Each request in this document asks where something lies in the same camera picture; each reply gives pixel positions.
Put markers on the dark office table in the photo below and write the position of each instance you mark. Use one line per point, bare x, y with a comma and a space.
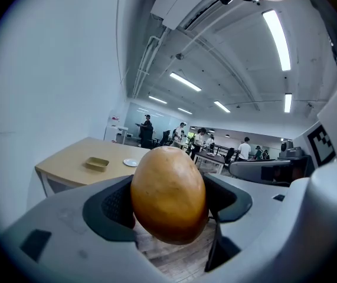
211, 158

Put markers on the white ceiling pipes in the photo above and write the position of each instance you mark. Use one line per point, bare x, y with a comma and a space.
146, 63

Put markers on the black office chair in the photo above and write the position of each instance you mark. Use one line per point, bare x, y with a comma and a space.
165, 137

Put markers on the brown potato food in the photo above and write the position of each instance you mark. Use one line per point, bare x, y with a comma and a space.
168, 196

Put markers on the tan rectangular dish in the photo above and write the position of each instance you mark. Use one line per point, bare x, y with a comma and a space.
96, 164

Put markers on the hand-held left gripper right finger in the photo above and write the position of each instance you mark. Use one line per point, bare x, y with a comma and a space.
274, 231

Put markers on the small white plate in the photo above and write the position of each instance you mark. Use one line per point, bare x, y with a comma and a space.
130, 162

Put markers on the white cabinet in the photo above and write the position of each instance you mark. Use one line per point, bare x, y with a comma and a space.
115, 134

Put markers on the person's dark shirt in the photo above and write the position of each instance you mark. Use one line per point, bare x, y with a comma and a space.
330, 19

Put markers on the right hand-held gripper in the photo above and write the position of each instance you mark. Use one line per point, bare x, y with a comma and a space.
324, 134

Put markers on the white ceiling air conditioner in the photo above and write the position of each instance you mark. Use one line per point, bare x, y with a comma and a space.
180, 1

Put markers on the ceiling light strip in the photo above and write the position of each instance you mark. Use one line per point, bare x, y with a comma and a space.
184, 111
277, 38
157, 99
185, 81
222, 106
288, 102

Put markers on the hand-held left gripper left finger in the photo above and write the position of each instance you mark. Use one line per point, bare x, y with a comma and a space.
62, 240

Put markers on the light wooden table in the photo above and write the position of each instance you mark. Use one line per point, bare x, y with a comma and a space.
65, 167

